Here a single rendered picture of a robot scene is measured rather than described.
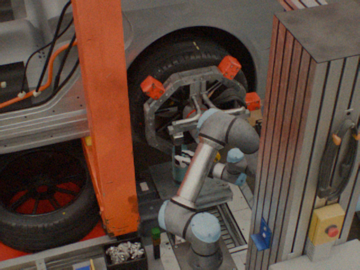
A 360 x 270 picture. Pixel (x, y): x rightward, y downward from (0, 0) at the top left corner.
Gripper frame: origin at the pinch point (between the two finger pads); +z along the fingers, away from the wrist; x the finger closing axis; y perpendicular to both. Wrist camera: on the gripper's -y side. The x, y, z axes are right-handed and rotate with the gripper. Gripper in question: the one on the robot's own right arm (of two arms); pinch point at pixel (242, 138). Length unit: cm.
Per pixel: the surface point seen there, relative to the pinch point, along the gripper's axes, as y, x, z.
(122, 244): -26, 25, 71
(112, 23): 89, 16, 64
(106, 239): -44, 5, 76
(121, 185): 4, 16, 67
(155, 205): -42, -8, 45
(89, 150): -15, -33, 74
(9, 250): -56, -14, 127
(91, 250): -48, 7, 85
